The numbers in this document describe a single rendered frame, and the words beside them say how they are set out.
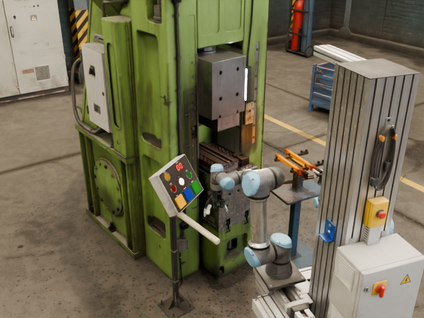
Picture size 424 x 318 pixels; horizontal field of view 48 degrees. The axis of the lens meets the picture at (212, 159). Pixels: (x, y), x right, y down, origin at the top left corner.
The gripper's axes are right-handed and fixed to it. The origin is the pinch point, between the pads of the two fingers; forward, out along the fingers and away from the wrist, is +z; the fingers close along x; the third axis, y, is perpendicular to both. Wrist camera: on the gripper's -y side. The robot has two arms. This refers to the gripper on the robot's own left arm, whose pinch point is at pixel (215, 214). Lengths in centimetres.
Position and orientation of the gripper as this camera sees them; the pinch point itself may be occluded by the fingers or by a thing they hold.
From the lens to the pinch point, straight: 303.5
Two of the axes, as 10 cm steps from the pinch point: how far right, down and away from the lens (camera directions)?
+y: 3.3, 4.2, -8.4
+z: 0.0, 9.0, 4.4
